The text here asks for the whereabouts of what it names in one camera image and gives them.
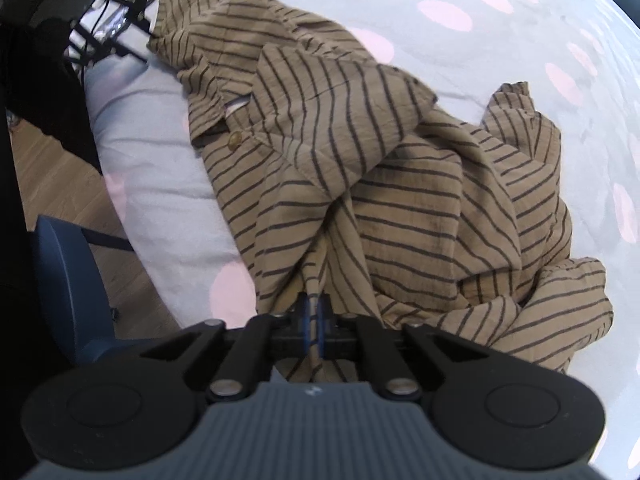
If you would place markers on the blue plastic chair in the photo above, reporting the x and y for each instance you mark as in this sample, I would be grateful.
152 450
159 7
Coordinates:
65 270

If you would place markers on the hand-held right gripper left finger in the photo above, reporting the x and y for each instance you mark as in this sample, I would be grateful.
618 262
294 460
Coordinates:
306 325

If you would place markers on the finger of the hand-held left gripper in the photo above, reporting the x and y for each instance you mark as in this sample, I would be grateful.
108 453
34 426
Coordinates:
137 10

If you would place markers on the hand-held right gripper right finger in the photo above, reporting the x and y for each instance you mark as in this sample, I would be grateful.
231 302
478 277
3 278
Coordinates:
321 327

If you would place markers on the tan striped shirt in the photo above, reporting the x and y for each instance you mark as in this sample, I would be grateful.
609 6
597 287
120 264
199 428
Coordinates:
400 185

